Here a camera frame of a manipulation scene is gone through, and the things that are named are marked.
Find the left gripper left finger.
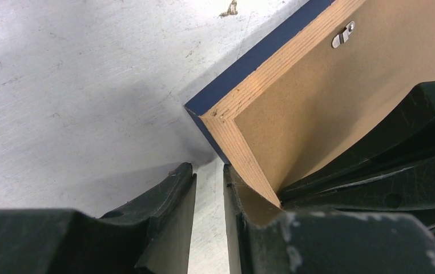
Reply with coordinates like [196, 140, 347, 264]
[0, 163, 197, 273]

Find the brown cardboard backing board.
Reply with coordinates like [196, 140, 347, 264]
[235, 1, 435, 191]

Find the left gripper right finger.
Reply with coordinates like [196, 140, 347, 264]
[223, 164, 435, 273]

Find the blue wooden picture frame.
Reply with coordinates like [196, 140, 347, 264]
[185, 1, 363, 207]

